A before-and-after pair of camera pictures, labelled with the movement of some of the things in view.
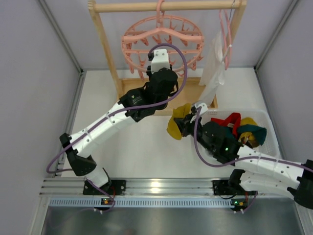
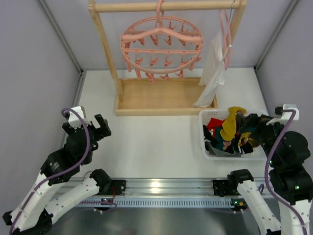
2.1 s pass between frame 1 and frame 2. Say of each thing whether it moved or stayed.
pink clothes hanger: stayed
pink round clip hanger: stayed
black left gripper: moved
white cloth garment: stayed
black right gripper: moved
